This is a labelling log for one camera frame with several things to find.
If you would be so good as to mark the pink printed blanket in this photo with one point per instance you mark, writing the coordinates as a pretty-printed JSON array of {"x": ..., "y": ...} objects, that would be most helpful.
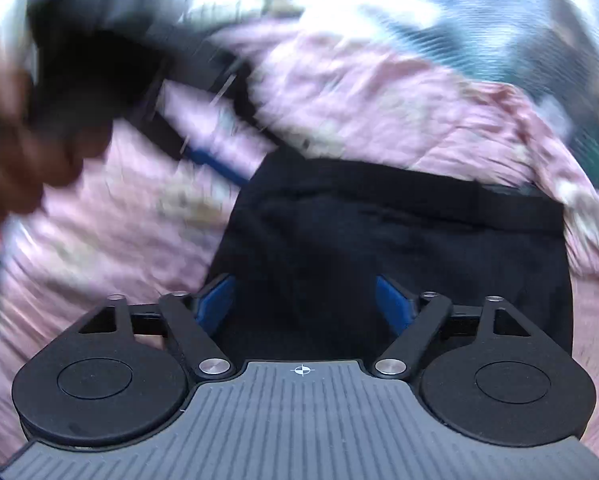
[{"x": 359, "y": 100}]

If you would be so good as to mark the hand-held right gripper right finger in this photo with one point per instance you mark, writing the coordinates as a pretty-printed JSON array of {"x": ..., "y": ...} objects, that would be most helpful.
[{"x": 394, "y": 302}]

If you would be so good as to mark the clear bubble wrap sheet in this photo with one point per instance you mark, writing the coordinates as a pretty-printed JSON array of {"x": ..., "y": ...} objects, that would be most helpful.
[{"x": 429, "y": 5}]

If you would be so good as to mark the person's left hand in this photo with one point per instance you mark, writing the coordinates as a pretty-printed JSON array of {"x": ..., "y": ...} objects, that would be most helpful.
[{"x": 24, "y": 160}]

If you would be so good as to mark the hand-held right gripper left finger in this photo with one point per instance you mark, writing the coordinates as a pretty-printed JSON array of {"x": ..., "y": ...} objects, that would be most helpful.
[{"x": 214, "y": 305}]

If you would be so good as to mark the black shorts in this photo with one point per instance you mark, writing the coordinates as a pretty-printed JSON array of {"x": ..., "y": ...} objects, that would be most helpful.
[{"x": 389, "y": 240}]

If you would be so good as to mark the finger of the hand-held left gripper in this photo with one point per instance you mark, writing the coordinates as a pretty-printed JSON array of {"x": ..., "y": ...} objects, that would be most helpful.
[
  {"x": 204, "y": 57},
  {"x": 219, "y": 167}
]

